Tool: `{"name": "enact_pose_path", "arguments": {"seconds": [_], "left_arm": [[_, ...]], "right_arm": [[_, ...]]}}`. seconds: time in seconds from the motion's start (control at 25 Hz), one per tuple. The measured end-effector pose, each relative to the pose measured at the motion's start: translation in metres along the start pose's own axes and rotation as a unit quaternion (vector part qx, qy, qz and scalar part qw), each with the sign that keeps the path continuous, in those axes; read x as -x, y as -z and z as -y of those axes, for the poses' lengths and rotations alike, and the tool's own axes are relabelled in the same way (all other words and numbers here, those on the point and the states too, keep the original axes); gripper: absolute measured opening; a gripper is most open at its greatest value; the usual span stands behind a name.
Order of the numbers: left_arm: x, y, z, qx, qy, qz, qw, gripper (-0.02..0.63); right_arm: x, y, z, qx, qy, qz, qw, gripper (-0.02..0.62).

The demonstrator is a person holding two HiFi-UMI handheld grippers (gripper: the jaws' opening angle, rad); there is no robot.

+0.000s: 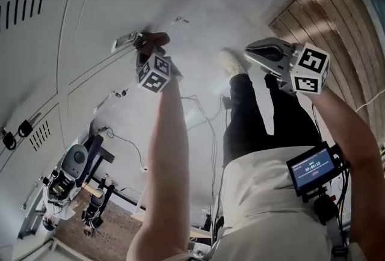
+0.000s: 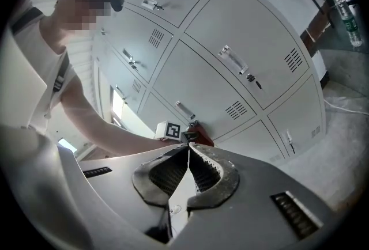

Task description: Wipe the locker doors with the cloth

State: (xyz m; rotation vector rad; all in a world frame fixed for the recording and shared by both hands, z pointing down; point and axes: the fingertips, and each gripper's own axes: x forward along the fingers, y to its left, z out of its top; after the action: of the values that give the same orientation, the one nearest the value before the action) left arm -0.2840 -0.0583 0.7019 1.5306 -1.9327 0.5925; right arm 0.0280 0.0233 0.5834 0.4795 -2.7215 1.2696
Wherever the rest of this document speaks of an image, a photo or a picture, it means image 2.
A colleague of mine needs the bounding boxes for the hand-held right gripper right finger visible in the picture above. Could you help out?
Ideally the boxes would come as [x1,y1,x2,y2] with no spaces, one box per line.
[172,141,352,250]

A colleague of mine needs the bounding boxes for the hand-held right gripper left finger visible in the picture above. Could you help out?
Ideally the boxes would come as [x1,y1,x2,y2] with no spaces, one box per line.
[77,143,190,250]

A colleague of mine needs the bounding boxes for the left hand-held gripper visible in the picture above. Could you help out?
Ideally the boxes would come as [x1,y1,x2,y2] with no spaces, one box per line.
[155,119,200,143]

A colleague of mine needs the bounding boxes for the red-brown cleaning cloth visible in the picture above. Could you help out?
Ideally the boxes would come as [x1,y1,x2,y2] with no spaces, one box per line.
[186,123,216,147]

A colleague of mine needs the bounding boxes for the grey metal locker cabinet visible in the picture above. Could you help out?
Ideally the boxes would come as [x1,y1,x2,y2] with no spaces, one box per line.
[92,0,328,163]

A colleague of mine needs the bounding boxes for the person's left forearm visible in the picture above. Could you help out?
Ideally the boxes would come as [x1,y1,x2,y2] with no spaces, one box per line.
[86,110,181,157]

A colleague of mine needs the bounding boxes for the person's white shirt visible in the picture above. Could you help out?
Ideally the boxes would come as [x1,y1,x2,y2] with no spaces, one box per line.
[8,0,78,134]

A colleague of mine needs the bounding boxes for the person's head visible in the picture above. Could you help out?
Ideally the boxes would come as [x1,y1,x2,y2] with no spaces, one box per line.
[53,0,116,42]

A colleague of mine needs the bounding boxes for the black metal chair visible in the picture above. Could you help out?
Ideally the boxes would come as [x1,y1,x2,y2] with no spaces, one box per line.
[305,0,337,29]

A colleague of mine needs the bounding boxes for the clear plastic water bottle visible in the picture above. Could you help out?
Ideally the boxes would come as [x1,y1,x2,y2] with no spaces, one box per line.
[331,0,363,48]

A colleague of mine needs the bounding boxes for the white cable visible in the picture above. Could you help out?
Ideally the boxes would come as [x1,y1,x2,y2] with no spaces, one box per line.
[323,98,369,116]

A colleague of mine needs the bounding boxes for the black harness strap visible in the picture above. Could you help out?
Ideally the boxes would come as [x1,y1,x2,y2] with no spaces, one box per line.
[10,6,71,93]

